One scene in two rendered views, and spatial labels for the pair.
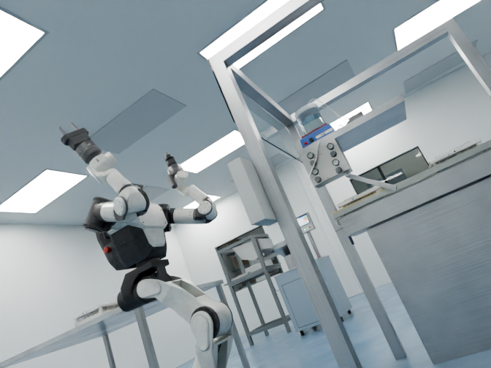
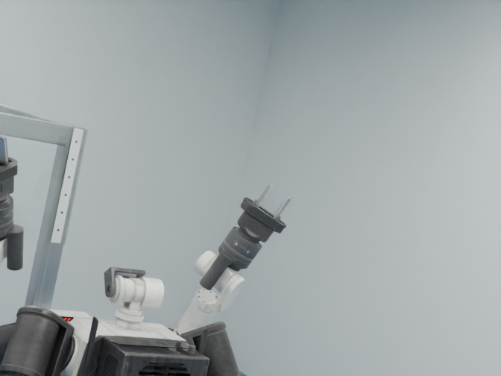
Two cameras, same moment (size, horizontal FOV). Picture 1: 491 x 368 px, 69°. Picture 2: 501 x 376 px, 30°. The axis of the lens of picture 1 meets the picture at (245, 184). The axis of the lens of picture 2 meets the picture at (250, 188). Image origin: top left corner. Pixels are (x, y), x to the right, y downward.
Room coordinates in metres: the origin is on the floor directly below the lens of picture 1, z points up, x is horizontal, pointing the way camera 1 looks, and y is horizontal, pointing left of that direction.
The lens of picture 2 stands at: (3.28, 1.93, 1.73)
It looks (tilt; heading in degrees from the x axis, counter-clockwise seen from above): 4 degrees down; 216
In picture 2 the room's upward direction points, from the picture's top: 12 degrees clockwise
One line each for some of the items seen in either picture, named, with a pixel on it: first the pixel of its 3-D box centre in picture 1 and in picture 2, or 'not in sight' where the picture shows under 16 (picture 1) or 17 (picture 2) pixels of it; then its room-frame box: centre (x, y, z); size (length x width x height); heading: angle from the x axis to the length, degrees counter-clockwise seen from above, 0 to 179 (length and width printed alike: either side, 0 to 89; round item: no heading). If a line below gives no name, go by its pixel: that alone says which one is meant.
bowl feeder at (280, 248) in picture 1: (294, 253); not in sight; (4.84, -0.26, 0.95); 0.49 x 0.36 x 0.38; 68
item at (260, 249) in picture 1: (269, 282); not in sight; (5.56, 0.23, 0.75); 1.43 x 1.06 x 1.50; 68
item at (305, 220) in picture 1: (309, 236); not in sight; (4.83, -0.53, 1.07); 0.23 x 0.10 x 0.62; 68
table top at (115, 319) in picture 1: (117, 321); not in sight; (2.97, 1.40, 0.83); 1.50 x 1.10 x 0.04; 70
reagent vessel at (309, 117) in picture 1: (310, 120); not in sight; (2.03, -0.52, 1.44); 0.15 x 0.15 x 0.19
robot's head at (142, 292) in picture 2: not in sight; (136, 296); (1.73, 0.58, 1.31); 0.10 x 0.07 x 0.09; 158
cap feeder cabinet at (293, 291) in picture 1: (313, 293); not in sight; (4.78, -0.28, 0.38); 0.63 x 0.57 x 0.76; 68
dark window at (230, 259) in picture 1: (248, 259); not in sight; (7.89, 0.56, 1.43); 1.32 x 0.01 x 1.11; 68
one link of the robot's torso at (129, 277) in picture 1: (143, 285); not in sight; (1.76, 0.66, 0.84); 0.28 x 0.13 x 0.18; 68
